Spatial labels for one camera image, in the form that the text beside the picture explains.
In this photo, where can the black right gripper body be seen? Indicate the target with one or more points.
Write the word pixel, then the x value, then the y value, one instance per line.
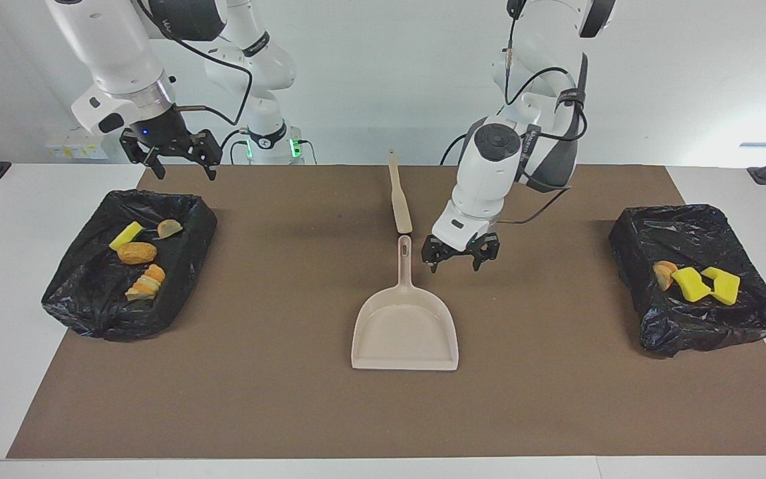
pixel 163 130

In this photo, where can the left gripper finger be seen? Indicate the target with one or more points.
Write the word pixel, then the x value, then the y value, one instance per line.
pixel 433 256
pixel 488 251

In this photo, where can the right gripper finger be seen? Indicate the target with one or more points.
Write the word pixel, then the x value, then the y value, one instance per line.
pixel 143 154
pixel 209 152

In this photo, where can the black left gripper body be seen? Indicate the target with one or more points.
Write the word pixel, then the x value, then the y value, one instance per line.
pixel 466 247

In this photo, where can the beige hand brush black bristles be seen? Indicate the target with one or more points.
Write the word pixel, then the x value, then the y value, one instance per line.
pixel 399 199

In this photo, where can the pale bread chunk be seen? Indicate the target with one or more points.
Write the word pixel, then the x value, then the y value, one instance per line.
pixel 169 229

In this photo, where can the beige plastic dustpan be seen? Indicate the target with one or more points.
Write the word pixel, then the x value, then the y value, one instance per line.
pixel 404 332

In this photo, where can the yellow sponge wedge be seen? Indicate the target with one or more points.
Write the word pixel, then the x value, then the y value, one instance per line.
pixel 126 236

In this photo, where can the brown oval bread roll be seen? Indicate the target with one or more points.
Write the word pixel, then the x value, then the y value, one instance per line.
pixel 137 253

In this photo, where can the striped croissant piece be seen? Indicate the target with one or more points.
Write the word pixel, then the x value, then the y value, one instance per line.
pixel 147 283

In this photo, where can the small striped bread piece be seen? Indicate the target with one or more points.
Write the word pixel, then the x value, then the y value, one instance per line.
pixel 663 274

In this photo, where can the yellow sponge block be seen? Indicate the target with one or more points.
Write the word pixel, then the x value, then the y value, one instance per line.
pixel 691 283

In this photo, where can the notched yellow sponge piece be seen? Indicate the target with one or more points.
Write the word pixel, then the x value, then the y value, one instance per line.
pixel 723 285

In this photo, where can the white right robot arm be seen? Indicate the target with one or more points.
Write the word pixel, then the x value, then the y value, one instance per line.
pixel 110 46

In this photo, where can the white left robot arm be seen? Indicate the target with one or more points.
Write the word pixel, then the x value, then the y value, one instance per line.
pixel 489 173

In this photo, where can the black bag lined bin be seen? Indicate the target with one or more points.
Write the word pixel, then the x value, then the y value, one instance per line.
pixel 689 326
pixel 90 306

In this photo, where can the white cardboard box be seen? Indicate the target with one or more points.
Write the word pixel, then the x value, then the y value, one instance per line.
pixel 80 148

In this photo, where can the brown table mat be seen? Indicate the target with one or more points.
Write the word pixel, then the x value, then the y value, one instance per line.
pixel 383 412

